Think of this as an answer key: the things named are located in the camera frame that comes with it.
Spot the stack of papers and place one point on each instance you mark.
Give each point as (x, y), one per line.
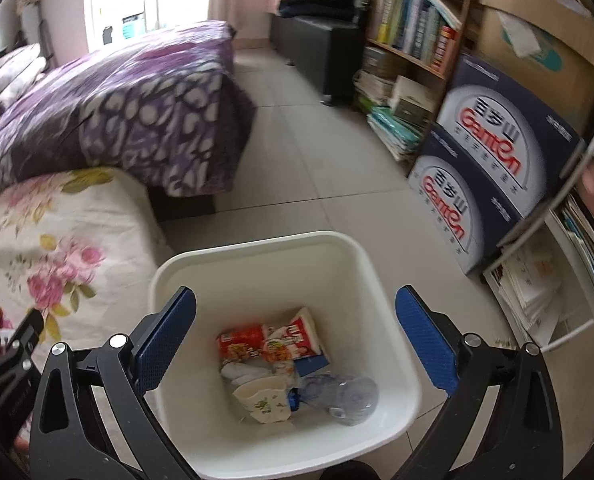
(372, 91)

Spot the small blue box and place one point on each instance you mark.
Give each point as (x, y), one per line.
(312, 364)

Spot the white tissue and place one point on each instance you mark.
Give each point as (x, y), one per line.
(244, 372)

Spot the stack of teal booklets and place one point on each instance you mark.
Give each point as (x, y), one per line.
(394, 132)

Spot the white cardboard box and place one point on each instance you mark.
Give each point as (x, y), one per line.
(414, 102)

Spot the red white packet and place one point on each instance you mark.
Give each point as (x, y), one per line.
(299, 332)

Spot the black metal stand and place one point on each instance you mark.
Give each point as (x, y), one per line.
(42, 35)

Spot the white plastic bin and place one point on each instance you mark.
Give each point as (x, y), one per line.
(277, 270)

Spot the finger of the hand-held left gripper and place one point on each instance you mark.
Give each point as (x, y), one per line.
(27, 330)

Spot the white purple patterned pillow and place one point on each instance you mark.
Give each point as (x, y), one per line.
(7, 62)
(12, 87)

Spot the row of thin books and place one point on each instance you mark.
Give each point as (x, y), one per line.
(587, 250)

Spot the black bag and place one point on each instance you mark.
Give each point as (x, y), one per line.
(360, 17)

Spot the small black object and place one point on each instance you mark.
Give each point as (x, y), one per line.
(108, 35)

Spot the white metal rack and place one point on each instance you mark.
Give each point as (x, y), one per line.
(572, 180)

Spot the purple patterned blanket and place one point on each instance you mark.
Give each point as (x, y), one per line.
(127, 110)

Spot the wooden bookshelf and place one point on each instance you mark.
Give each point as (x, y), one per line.
(469, 20)

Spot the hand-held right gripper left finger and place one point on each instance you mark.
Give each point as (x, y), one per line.
(164, 340)

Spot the crushed clear plastic bottle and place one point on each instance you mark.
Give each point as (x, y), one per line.
(342, 397)

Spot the large brown cardboard box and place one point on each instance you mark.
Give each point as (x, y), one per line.
(567, 85)

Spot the teal box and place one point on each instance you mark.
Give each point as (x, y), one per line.
(133, 25)

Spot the blue water carton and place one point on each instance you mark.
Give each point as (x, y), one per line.
(507, 130)
(457, 200)

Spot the black storage bench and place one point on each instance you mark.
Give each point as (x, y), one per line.
(312, 45)

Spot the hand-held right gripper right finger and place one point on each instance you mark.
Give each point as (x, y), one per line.
(427, 340)

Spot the grey box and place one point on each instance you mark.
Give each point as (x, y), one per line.
(382, 62)

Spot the person's black shoe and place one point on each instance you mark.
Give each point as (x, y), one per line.
(349, 471)

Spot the floral paper cup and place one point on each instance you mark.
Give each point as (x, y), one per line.
(262, 402)

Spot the stack of white booklets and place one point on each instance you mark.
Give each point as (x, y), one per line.
(527, 290)

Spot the red instant noodle cup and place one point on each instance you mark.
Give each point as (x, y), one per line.
(242, 342)

